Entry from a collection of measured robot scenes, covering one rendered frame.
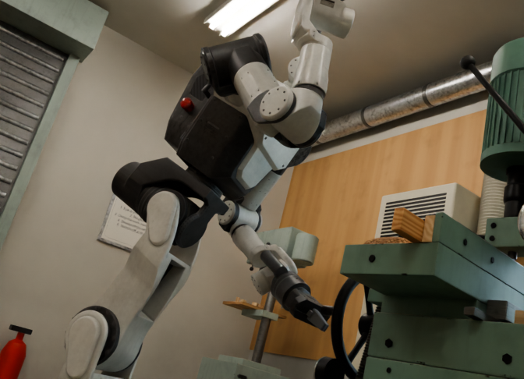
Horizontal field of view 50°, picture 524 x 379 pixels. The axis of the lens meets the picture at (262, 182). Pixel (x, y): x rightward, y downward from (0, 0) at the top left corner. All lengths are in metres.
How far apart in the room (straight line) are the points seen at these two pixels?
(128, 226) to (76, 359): 2.63
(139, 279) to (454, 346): 0.75
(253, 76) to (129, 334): 0.68
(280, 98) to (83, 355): 0.74
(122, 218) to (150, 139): 0.62
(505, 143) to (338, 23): 0.45
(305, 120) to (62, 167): 2.94
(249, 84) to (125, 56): 3.10
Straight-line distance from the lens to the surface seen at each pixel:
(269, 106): 1.13
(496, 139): 1.38
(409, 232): 1.01
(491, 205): 3.00
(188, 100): 1.50
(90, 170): 3.99
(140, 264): 1.43
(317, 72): 1.17
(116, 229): 3.97
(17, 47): 4.06
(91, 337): 1.42
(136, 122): 4.18
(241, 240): 1.70
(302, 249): 3.43
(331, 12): 1.27
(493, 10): 3.32
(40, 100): 3.98
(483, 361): 1.06
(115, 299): 1.46
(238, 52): 1.33
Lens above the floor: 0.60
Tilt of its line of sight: 20 degrees up
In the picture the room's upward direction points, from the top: 15 degrees clockwise
